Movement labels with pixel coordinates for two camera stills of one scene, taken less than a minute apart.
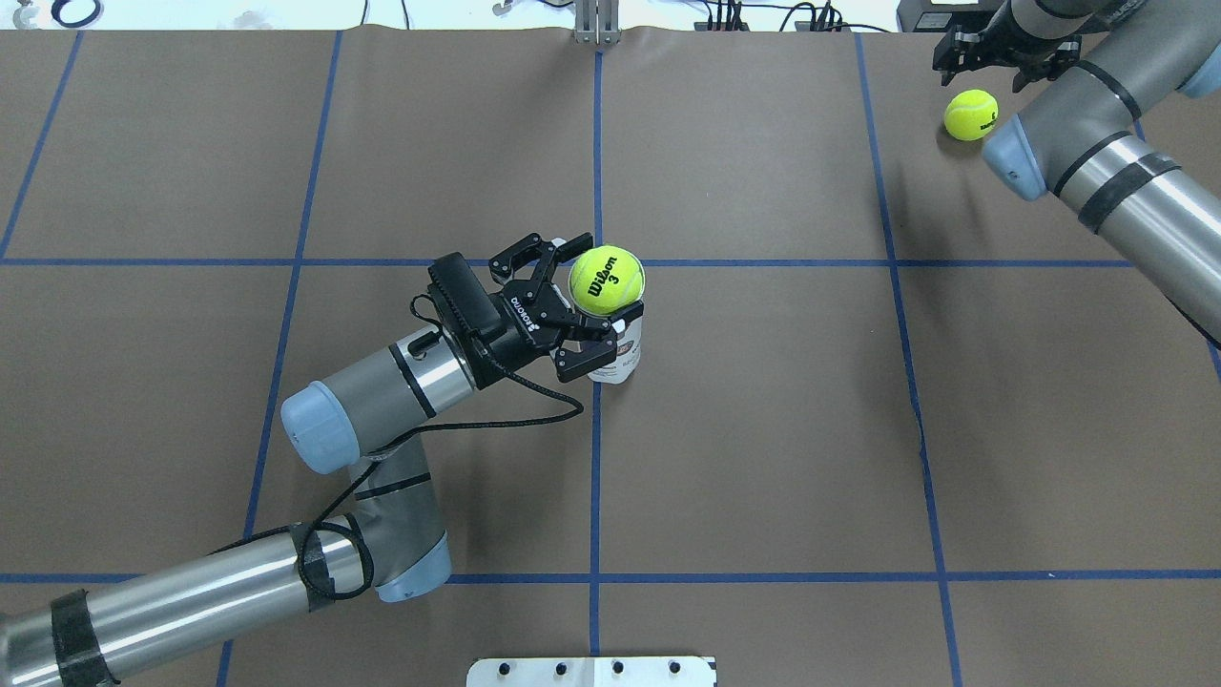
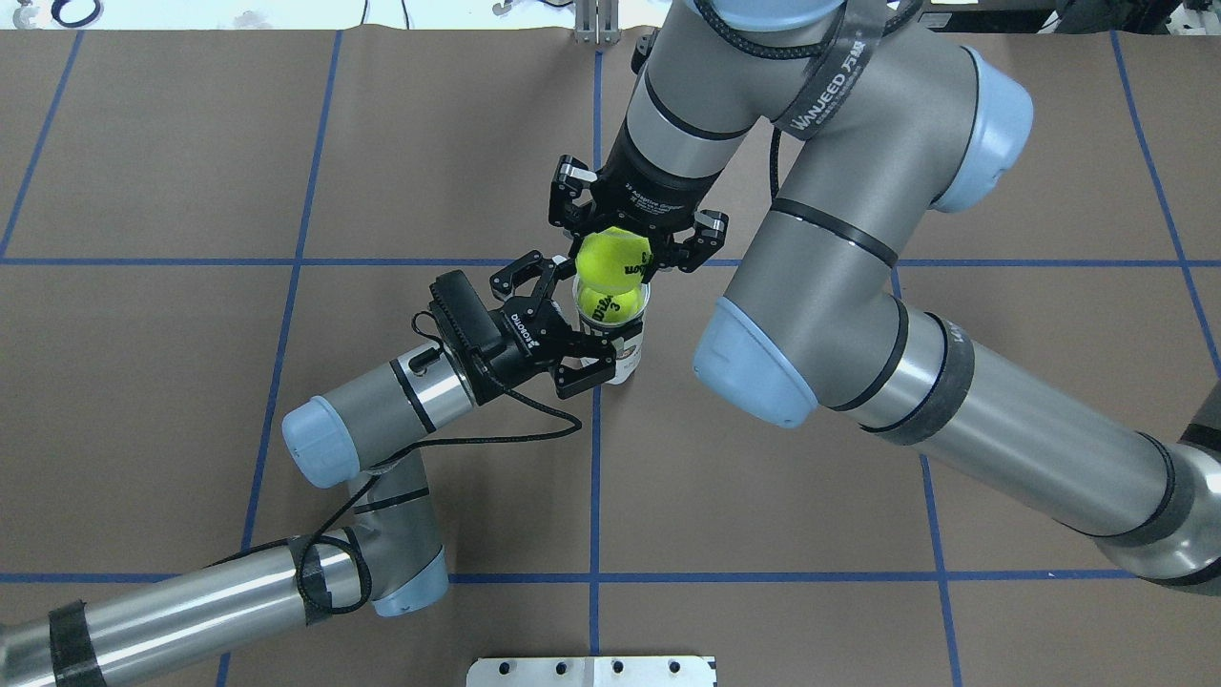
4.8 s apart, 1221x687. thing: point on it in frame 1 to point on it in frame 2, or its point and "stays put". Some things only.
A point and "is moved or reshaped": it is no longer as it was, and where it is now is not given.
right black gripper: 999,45 to 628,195
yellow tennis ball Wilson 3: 604,280 is moved or reshaped
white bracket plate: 592,672 stays put
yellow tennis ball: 971,114 is moved or reshaped
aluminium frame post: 597,22 stays put
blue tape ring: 56,14 stays put
